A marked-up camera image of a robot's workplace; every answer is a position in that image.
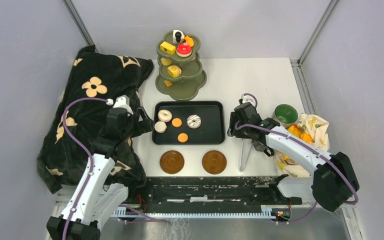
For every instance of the yellow layered cake slice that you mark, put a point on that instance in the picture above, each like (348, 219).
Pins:
(168, 48)

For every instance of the patterned white yellow cloth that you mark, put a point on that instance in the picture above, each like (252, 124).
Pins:
(313, 130)

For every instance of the yellow cream cupcake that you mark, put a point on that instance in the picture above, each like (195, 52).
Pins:
(166, 61)

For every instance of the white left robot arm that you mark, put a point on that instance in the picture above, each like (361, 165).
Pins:
(86, 213)

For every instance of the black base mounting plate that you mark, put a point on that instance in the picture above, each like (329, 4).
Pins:
(251, 189)

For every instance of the black floral plush blanket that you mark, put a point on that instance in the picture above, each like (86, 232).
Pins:
(61, 161)

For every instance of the round tan biscuit lower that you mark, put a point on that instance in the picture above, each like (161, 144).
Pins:
(182, 137)

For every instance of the red glazed donut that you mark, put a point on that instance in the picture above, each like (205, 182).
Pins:
(184, 50)

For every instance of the brown wooden coaster right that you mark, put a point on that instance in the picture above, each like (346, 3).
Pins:
(214, 162)

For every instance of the grey mug white inside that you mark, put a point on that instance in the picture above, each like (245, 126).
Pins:
(259, 147)

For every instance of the round tan biscuit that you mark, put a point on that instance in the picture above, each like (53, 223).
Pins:
(182, 137)
(176, 122)

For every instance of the steel tongs white handle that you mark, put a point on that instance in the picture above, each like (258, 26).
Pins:
(246, 148)

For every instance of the brown wooden coaster left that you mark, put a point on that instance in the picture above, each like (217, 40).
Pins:
(172, 162)

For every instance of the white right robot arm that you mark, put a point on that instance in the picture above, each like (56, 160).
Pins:
(332, 181)

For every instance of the yellow swirl roll cake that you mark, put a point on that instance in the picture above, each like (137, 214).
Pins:
(174, 71)

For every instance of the rectangular tan cracker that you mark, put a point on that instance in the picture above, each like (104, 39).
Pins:
(168, 83)

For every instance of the black rectangular tray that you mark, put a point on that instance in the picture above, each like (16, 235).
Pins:
(211, 131)

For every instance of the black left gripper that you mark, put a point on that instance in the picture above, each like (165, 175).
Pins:
(146, 125)

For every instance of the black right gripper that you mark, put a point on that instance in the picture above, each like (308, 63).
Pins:
(231, 131)

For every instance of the orange fish-shaped pastry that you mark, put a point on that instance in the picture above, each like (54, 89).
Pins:
(189, 40)

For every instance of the green three-tier serving stand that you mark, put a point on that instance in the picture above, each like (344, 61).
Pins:
(193, 77)

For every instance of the white round cake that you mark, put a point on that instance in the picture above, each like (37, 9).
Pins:
(160, 127)

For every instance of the white cake block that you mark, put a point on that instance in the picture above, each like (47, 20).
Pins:
(177, 36)

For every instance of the round tan biscuit upper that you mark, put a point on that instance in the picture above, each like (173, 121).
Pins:
(176, 122)

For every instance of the white glazed donut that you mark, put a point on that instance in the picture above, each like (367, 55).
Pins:
(164, 116)
(194, 121)

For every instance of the brown wooden coaster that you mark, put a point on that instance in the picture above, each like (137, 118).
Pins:
(214, 162)
(172, 162)

